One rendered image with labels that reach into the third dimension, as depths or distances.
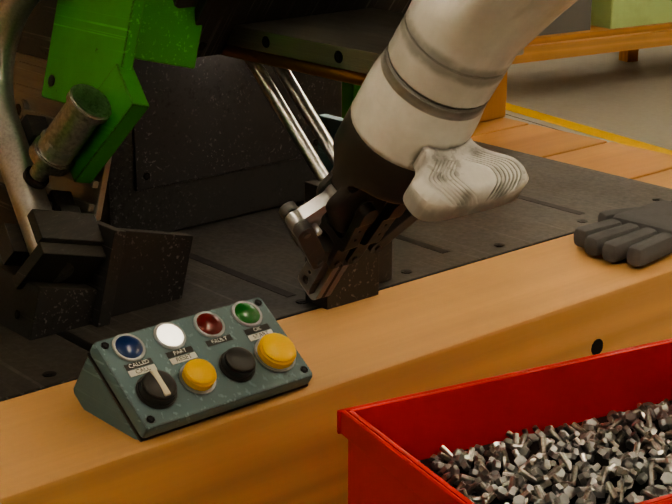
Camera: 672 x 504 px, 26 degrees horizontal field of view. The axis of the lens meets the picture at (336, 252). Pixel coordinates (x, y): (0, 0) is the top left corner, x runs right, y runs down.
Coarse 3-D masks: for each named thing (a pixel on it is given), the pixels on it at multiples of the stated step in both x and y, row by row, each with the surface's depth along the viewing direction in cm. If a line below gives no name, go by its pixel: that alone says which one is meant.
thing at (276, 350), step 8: (264, 336) 107; (272, 336) 107; (280, 336) 107; (264, 344) 106; (272, 344) 107; (280, 344) 107; (288, 344) 107; (264, 352) 106; (272, 352) 106; (280, 352) 106; (288, 352) 107; (264, 360) 106; (272, 360) 106; (280, 360) 106; (288, 360) 106; (280, 368) 106
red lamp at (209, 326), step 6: (198, 318) 107; (204, 318) 107; (210, 318) 107; (216, 318) 107; (198, 324) 106; (204, 324) 106; (210, 324) 107; (216, 324) 107; (204, 330) 106; (210, 330) 106; (216, 330) 107
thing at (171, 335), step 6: (168, 324) 105; (162, 330) 104; (168, 330) 105; (174, 330) 105; (180, 330) 105; (162, 336) 104; (168, 336) 104; (174, 336) 104; (180, 336) 105; (168, 342) 104; (174, 342) 104; (180, 342) 105
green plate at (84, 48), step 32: (64, 0) 124; (96, 0) 121; (128, 0) 117; (160, 0) 120; (64, 32) 124; (96, 32) 120; (128, 32) 117; (160, 32) 121; (192, 32) 123; (64, 64) 124; (96, 64) 120; (128, 64) 118; (192, 64) 123; (64, 96) 123
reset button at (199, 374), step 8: (192, 360) 103; (200, 360) 103; (184, 368) 102; (192, 368) 102; (200, 368) 102; (208, 368) 103; (184, 376) 102; (192, 376) 102; (200, 376) 102; (208, 376) 102; (216, 376) 103; (192, 384) 102; (200, 384) 102; (208, 384) 102
